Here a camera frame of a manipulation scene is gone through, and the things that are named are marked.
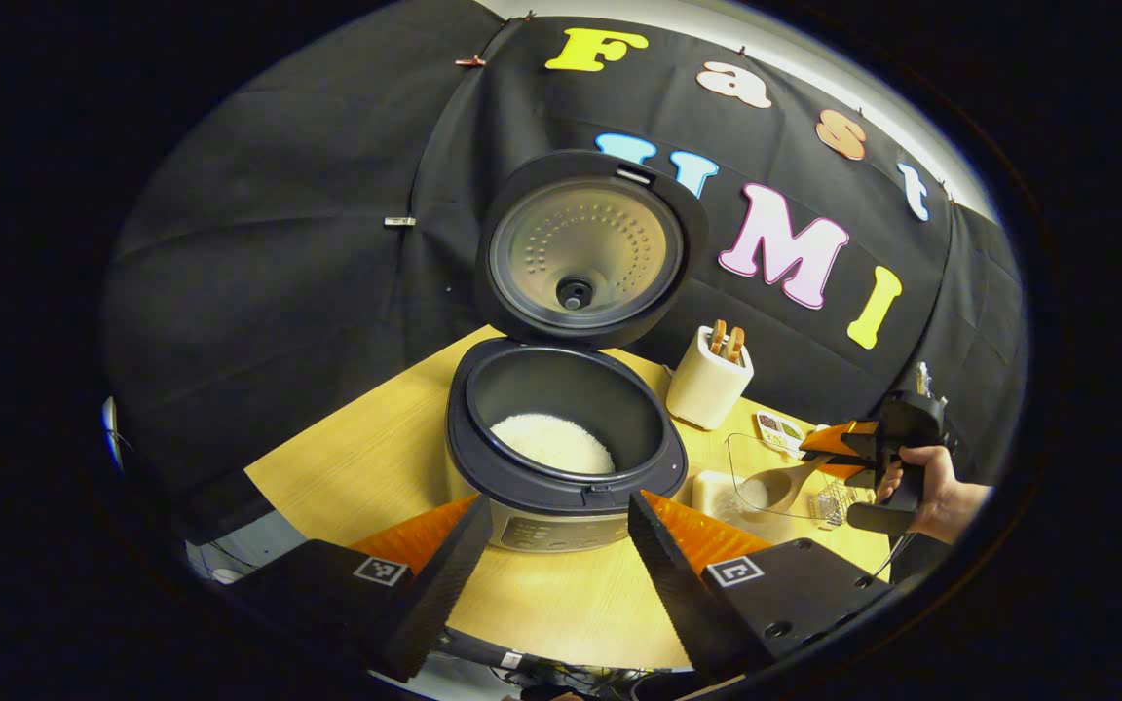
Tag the black backdrop cloth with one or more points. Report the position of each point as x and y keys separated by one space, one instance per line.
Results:
x=279 y=243

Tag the toast slice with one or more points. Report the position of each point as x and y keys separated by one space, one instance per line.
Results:
x=734 y=346
x=717 y=338

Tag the silver cloth clip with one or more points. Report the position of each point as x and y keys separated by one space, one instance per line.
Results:
x=400 y=222

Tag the wooden spoon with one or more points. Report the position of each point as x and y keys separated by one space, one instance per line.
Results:
x=775 y=487

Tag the green beans portion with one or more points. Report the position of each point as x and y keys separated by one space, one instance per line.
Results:
x=792 y=429

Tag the dark grey rice cooker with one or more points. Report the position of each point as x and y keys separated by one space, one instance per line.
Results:
x=561 y=482

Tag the clear plastic box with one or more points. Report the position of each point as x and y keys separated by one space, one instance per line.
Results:
x=746 y=453

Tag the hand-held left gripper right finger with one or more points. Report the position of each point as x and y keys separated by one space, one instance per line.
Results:
x=678 y=604

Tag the cream toaster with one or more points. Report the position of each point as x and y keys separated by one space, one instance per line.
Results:
x=702 y=389

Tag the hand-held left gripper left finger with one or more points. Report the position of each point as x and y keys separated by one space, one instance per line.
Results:
x=434 y=594

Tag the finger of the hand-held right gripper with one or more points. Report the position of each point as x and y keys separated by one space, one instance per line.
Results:
x=848 y=469
x=839 y=438

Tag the white divided tray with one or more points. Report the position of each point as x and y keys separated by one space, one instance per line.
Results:
x=777 y=443

